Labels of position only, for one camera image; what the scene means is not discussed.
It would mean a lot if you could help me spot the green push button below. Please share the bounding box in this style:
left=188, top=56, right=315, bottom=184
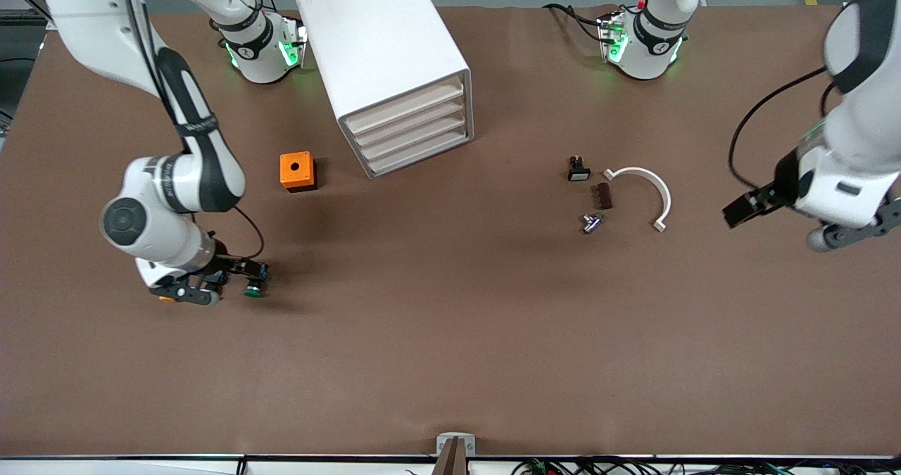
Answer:
left=243, top=264, right=270, bottom=298

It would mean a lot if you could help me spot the right arm base connector plate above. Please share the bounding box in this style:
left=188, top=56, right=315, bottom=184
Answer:
left=278, top=14, right=308, bottom=69

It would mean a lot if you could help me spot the orange button box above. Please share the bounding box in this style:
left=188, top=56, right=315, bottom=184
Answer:
left=279, top=151, right=317, bottom=193

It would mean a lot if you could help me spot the brown table cover mat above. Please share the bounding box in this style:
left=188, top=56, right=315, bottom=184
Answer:
left=0, top=4, right=901, bottom=458

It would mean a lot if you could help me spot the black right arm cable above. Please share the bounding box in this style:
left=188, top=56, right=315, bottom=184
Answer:
left=120, top=0, right=267, bottom=261

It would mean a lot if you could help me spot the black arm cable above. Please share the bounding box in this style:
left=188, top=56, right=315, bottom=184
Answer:
left=729, top=67, right=831, bottom=191
left=120, top=0, right=267, bottom=261

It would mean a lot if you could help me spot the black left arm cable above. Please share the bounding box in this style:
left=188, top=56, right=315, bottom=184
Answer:
left=729, top=67, right=831, bottom=191

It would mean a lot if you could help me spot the white curved bracket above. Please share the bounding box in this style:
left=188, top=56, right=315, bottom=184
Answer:
left=603, top=167, right=672, bottom=233

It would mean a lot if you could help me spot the white table edge rail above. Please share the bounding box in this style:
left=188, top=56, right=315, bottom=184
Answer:
left=0, top=454, right=901, bottom=475

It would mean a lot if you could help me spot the black left base cable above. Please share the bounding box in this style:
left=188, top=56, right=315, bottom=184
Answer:
left=542, top=2, right=610, bottom=43

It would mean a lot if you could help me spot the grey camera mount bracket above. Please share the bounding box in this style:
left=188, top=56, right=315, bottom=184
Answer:
left=433, top=433, right=477, bottom=475

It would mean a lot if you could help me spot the tangled cable bundle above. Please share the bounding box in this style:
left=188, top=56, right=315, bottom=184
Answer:
left=510, top=455, right=901, bottom=475

